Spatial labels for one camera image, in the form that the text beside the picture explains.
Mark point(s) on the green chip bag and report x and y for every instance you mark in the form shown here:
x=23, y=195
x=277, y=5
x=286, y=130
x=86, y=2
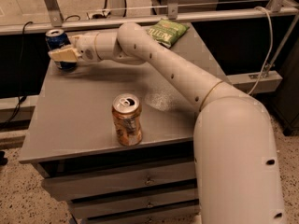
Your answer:
x=167, y=32

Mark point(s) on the blue pepsi can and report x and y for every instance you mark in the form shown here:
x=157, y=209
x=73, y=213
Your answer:
x=56, y=39

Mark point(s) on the metal railing frame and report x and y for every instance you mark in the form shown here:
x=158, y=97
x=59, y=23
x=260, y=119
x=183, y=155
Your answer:
x=38, y=16

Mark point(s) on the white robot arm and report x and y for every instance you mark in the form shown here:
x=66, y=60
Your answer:
x=235, y=153

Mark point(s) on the orange soda can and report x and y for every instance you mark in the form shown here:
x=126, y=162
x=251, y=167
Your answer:
x=126, y=112

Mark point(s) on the grey drawer cabinet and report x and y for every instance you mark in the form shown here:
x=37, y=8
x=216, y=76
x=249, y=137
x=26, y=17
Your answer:
x=72, y=142

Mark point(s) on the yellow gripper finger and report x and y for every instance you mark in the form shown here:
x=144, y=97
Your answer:
x=74, y=40
x=66, y=54

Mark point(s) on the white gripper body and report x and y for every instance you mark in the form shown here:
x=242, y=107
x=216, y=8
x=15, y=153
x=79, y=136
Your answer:
x=86, y=48

